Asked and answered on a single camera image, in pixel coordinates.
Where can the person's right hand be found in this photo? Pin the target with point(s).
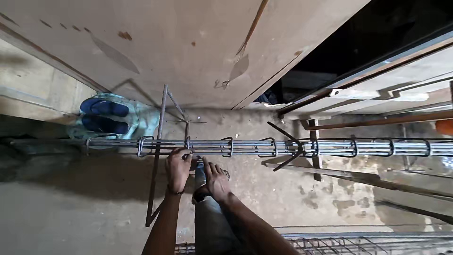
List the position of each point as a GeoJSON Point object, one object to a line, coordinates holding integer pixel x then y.
{"type": "Point", "coordinates": [217, 184]}

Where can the person's left hand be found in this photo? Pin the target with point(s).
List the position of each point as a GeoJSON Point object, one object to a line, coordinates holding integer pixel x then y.
{"type": "Point", "coordinates": [177, 171]}

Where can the person's left fingers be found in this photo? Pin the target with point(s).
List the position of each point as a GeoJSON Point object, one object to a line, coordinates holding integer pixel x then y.
{"type": "Point", "coordinates": [180, 153]}

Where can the person's right fingers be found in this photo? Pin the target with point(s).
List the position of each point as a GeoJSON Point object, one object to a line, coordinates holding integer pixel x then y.
{"type": "Point", "coordinates": [213, 169]}

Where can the long steel rebar cage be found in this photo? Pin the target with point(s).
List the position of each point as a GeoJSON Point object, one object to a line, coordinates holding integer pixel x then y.
{"type": "Point", "coordinates": [247, 143]}

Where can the person's left forearm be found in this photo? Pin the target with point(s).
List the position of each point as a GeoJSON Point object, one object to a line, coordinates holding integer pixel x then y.
{"type": "Point", "coordinates": [164, 221]}

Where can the person's right forearm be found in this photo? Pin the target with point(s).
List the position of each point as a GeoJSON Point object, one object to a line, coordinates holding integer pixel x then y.
{"type": "Point", "coordinates": [254, 225]}

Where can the rusty metal trestle stand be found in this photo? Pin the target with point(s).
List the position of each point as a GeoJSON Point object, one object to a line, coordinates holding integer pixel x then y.
{"type": "Point", "coordinates": [162, 113]}

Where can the turquoise plastic sack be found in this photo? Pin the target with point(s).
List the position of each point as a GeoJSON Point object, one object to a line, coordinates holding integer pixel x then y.
{"type": "Point", "coordinates": [145, 118]}

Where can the person's legs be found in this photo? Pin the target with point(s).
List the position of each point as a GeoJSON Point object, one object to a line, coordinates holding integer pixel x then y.
{"type": "Point", "coordinates": [212, 226]}

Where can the blue sandal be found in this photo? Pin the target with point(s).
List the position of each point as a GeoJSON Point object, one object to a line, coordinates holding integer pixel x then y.
{"type": "Point", "coordinates": [105, 107]}
{"type": "Point", "coordinates": [104, 125]}

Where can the long wooden plank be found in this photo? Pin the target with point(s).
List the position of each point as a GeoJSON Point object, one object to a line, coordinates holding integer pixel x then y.
{"type": "Point", "coordinates": [339, 174]}

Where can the rebar cage with diagonal bars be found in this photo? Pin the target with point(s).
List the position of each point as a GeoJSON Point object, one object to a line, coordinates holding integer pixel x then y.
{"type": "Point", "coordinates": [354, 235]}

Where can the reddish brown metal bar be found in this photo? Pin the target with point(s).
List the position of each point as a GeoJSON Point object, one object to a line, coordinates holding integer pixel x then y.
{"type": "Point", "coordinates": [382, 121]}

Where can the thin metal rod stand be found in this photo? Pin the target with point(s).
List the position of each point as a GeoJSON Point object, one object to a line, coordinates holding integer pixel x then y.
{"type": "Point", "coordinates": [406, 164]}

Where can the dark thin pole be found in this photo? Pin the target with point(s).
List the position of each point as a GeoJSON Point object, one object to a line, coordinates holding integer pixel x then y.
{"type": "Point", "coordinates": [416, 210]}

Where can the orange object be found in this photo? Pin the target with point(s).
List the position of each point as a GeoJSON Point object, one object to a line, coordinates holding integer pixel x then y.
{"type": "Point", "coordinates": [444, 126]}

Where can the dark wooden post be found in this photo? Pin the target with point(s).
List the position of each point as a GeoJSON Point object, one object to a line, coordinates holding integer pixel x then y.
{"type": "Point", "coordinates": [317, 170]}

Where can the door frame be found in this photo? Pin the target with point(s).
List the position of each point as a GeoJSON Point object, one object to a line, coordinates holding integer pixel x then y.
{"type": "Point", "coordinates": [375, 68]}

